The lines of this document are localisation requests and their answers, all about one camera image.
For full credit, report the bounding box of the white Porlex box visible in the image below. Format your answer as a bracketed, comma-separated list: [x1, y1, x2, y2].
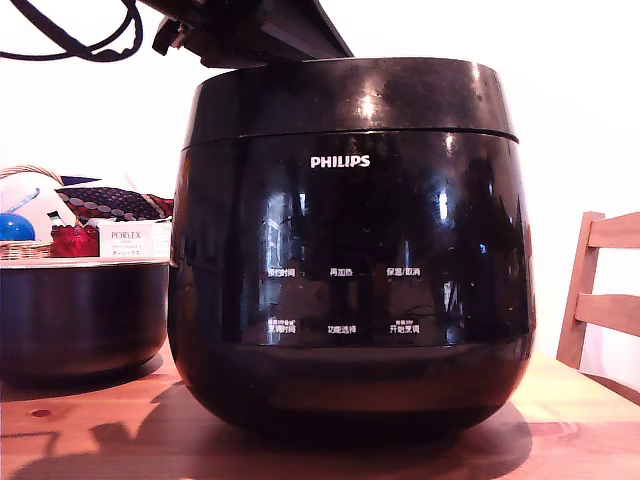
[97, 219, 173, 259]

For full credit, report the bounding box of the black rice cooker lid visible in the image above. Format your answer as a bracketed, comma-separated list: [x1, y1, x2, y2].
[181, 56, 521, 151]

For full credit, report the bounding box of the white bag with blue print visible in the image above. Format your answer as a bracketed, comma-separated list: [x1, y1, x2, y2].
[0, 174, 76, 226]

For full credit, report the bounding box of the black inner pot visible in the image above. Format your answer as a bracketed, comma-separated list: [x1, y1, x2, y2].
[0, 256, 172, 387]

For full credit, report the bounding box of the wooden chair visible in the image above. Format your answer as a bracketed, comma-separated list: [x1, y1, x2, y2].
[555, 211, 640, 401]

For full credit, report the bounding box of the wicker basket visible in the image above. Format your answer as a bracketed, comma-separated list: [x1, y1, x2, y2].
[0, 164, 65, 261]

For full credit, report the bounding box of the blue ball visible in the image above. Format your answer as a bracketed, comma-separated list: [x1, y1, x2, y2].
[0, 212, 38, 243]

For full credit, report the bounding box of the red crinkled packet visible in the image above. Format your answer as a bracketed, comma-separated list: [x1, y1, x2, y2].
[49, 224, 100, 258]

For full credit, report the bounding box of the black cable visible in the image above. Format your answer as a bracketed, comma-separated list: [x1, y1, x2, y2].
[0, 0, 145, 64]

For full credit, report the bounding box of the dark patterned cloth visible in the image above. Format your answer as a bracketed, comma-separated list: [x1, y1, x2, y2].
[55, 185, 175, 223]

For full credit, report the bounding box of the black rice cooker body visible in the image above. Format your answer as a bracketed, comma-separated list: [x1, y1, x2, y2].
[167, 128, 537, 442]

